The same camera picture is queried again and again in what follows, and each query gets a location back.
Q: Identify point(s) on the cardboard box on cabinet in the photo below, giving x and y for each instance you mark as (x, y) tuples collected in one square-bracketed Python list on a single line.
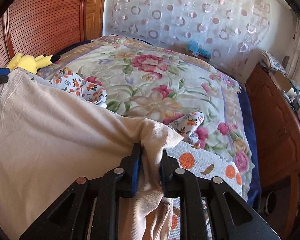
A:
[(281, 81)]

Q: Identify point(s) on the stack of folded cloths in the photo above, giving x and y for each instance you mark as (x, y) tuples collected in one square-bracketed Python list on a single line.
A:
[(271, 63)]

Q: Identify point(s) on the beige printed t-shirt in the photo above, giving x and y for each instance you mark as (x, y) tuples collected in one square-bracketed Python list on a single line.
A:
[(49, 138)]

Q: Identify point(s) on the orange print bed sheet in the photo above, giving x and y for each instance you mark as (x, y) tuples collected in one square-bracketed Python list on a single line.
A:
[(206, 165)]

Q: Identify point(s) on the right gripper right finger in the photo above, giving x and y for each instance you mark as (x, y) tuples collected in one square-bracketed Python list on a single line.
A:
[(210, 208)]

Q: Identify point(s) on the blue plastic toy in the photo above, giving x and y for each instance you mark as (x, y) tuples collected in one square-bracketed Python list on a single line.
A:
[(193, 49)]

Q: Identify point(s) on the wooden sideboard cabinet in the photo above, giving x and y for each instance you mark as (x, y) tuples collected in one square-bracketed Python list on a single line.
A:
[(277, 130)]

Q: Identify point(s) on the white circle pattern curtain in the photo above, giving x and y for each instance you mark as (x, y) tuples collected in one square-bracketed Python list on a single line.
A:
[(228, 30)]

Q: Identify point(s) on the wooden slatted wardrobe door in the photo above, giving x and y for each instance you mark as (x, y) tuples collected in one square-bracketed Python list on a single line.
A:
[(39, 27)]

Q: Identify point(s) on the small orange floral garment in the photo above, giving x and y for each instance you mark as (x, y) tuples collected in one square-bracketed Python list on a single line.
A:
[(86, 88)]

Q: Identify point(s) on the floral quilt blanket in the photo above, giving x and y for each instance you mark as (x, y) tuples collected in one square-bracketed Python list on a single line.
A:
[(200, 102)]

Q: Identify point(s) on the yellow plush toy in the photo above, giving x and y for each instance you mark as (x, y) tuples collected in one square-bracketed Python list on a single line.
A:
[(30, 63)]

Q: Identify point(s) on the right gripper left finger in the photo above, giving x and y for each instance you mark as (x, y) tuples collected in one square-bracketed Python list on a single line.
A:
[(89, 209)]

